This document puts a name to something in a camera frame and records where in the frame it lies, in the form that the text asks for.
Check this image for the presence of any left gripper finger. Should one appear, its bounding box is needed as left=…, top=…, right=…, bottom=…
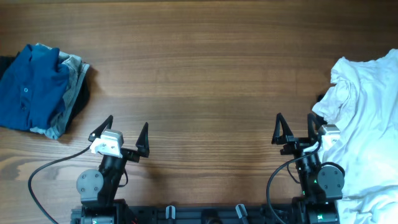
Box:
left=88, top=115, right=113, bottom=142
left=136, top=122, right=149, bottom=153

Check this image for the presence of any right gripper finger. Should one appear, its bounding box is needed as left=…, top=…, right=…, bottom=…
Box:
left=271, top=113, right=294, bottom=144
left=307, top=113, right=323, bottom=139

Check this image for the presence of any white polo shirt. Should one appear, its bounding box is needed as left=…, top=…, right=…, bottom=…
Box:
left=321, top=49, right=397, bottom=223

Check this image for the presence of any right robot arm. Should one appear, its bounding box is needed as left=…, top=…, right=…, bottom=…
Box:
left=266, top=113, right=345, bottom=223

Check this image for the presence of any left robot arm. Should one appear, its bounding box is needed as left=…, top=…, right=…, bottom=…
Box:
left=70, top=115, right=150, bottom=224

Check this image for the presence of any black garment right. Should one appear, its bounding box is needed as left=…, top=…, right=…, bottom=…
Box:
left=315, top=94, right=327, bottom=125

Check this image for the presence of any grey folded garment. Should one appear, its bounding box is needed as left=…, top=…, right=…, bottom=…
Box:
left=29, top=51, right=90, bottom=139

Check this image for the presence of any blue folded polo shirt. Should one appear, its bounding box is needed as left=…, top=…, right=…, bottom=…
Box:
left=1, top=44, right=70, bottom=131

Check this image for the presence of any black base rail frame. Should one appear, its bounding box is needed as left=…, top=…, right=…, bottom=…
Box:
left=70, top=204, right=339, bottom=224

